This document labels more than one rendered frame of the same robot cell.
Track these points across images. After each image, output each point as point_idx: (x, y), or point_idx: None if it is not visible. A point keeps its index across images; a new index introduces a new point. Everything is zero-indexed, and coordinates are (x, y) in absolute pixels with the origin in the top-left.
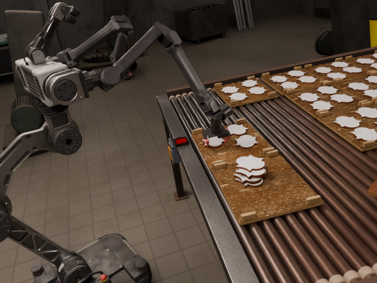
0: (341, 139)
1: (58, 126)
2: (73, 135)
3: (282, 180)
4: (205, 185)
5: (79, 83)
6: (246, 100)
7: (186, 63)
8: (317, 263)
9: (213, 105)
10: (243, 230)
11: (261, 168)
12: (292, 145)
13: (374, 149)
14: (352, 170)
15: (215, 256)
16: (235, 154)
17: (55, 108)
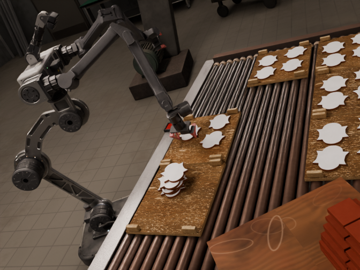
0: (305, 157)
1: (62, 109)
2: (72, 118)
3: (194, 197)
4: (145, 182)
5: (39, 89)
6: (268, 79)
7: (142, 61)
8: None
9: (165, 104)
10: (125, 239)
11: (175, 181)
12: (250, 153)
13: (325, 180)
14: (269, 204)
15: None
16: (190, 154)
17: (52, 98)
